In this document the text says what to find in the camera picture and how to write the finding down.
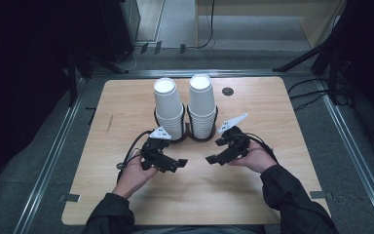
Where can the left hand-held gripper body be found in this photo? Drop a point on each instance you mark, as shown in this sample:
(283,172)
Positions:
(154,152)

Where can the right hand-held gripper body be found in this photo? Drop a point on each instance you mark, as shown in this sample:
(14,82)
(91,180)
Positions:
(237,144)

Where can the stack of white paper cups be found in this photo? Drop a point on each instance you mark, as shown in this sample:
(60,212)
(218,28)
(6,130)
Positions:
(202,97)
(167,99)

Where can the person's right hand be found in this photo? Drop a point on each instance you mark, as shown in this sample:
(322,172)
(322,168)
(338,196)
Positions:
(258,159)

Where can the person's left hand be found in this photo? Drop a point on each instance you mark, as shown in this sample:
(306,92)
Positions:
(133,177)

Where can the dark round table grommet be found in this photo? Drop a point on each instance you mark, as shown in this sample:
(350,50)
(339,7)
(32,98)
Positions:
(228,91)

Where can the grey tape piece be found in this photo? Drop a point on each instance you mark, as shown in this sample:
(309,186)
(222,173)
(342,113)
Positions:
(320,195)
(69,197)

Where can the black tripod stand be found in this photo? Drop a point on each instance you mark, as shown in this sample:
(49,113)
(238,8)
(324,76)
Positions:
(78,65)
(324,52)

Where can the black cabinet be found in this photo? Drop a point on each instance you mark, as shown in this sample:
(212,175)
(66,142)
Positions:
(118,26)

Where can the light wooden furniture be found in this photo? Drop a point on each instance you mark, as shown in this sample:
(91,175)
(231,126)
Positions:
(315,19)

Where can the metal floor rail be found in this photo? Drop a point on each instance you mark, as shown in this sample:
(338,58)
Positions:
(50,162)
(357,156)

